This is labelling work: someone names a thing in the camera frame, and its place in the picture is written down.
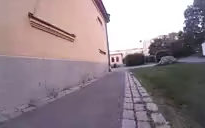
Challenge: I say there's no orange building with grey base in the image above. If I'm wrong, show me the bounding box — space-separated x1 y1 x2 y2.
0 0 112 118

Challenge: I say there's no grey cobblestone strip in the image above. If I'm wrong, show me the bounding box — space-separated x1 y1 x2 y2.
121 71 173 128

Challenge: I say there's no cobblestone edge along wall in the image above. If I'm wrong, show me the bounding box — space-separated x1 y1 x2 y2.
0 77 99 127

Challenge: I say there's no dark trimmed hedge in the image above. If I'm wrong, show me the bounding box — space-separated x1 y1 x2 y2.
124 53 146 67

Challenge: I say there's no pale low building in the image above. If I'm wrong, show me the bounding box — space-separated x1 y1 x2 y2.
109 47 144 68

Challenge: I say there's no grey asphalt path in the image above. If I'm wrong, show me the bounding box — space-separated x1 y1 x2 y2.
0 70 127 128

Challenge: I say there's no dark bushy tree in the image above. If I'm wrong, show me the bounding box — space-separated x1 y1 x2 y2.
147 34 193 62

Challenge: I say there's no grey drainpipe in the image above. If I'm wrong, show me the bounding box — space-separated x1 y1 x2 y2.
104 21 112 72

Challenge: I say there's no green grass lawn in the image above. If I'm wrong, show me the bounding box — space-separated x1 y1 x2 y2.
131 62 205 128

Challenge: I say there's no tall dark tree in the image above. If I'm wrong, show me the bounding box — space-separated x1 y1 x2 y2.
182 0 205 51

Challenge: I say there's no large pale boulder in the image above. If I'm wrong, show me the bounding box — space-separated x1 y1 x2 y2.
158 55 178 66

